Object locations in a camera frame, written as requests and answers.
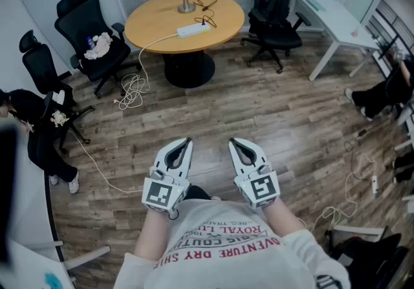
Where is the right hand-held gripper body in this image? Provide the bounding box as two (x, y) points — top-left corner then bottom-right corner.
(233, 164), (281, 210)

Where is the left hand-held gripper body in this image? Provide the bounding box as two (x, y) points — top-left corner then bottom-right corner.
(141, 166), (192, 220)

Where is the black lamp cable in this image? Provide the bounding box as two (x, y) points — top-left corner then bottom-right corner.
(193, 0), (219, 28)

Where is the person's right forearm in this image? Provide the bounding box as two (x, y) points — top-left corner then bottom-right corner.
(261, 198), (308, 237)

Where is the person's left forearm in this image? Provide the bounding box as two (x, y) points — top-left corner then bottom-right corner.
(133, 209), (174, 260)

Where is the person's black trouser leg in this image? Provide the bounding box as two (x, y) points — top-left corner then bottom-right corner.
(184, 185), (213, 201)

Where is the person's white printed shirt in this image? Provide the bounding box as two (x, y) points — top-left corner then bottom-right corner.
(113, 198), (353, 289)

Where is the small flower bouquet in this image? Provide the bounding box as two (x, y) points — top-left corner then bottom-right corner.
(50, 110), (70, 128)

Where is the crumpled white cloth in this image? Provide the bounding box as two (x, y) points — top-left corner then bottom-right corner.
(83, 32), (114, 61)

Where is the round wooden table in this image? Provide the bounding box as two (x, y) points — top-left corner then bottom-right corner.
(124, 0), (246, 89)

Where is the curved white desk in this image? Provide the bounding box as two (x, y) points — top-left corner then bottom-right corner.
(0, 138), (111, 289)

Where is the blue object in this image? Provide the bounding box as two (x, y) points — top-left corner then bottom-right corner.
(44, 272), (67, 289)

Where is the black jacket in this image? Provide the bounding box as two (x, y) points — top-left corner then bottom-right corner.
(257, 0), (291, 29)

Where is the black monitor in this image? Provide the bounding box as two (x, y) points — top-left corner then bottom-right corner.
(0, 125), (19, 264)

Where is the white rectangular desk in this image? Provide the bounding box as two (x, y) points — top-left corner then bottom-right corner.
(290, 0), (381, 82)

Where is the pale green flat case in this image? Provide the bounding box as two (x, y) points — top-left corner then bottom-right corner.
(305, 0), (325, 12)

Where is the long white floor cable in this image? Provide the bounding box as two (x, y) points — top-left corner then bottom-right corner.
(65, 128), (145, 194)

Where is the thin white looped cable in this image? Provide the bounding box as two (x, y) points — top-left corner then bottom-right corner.
(299, 151), (378, 234)

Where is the white power strip cable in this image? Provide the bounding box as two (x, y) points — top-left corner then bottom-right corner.
(113, 33), (180, 111)

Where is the black chair with white frame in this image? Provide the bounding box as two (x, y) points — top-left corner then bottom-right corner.
(324, 224), (411, 289)

